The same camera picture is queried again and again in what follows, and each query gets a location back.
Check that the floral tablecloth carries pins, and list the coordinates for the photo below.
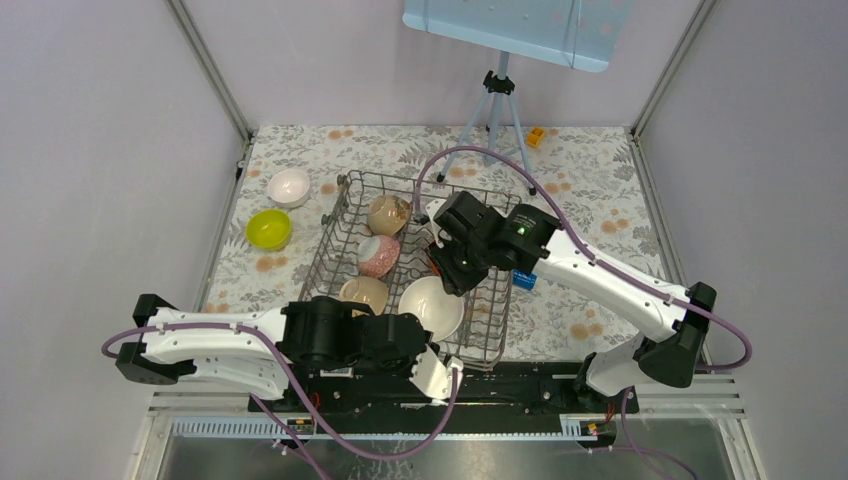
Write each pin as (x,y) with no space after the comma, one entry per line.
(589,172)

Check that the far beige patterned bowl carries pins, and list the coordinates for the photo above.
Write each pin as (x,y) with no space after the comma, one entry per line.
(388,214)

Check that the grey wire dish rack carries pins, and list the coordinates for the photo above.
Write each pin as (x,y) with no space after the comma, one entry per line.
(472,327)

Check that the white ribbed bowl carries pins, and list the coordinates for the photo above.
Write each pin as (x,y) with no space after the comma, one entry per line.
(438,312)

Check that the near beige patterned bowl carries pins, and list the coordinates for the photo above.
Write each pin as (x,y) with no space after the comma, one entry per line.
(366,290)

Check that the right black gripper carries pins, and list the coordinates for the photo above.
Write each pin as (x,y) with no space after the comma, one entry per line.
(455,282)

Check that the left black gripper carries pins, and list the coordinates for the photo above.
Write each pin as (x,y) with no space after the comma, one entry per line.
(404,371)

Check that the light blue board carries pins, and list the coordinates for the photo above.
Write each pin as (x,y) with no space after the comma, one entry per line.
(581,35)

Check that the yellow-green bowl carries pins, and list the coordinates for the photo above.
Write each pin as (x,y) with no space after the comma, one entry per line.
(270,230)

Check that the beige patterned bowl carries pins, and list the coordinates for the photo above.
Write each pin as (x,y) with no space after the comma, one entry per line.
(366,290)
(388,214)

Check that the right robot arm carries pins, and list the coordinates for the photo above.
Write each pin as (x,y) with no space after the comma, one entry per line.
(671,319)

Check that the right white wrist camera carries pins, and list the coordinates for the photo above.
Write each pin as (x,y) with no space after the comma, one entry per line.
(428,220)

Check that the blue toy block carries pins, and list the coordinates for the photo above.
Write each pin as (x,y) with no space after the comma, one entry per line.
(523,280)

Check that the pink patterned bowl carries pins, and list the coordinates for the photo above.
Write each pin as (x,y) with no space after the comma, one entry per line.
(376,255)

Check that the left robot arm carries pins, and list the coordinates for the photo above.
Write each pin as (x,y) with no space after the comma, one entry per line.
(254,352)

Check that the light blue tripod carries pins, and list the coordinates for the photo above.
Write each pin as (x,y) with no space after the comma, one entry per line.
(498,94)

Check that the orange toy block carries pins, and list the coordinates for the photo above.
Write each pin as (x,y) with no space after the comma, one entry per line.
(535,137)

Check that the blue playing card box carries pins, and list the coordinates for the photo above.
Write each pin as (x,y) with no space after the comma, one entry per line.
(338,373)

